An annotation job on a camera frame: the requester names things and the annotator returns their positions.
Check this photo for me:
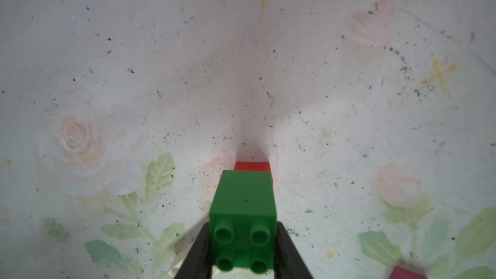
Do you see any dark green lego brick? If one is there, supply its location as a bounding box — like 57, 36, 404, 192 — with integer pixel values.
209, 170, 277, 274

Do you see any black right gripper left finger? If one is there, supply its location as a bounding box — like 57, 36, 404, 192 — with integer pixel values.
175, 222, 213, 279

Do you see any red lego brick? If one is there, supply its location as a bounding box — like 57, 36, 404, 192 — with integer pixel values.
233, 161, 273, 186

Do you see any magenta lego brick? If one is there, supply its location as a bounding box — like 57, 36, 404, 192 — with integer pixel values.
389, 267, 427, 279

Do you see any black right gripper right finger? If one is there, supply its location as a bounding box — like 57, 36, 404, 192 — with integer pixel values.
274, 222, 313, 279

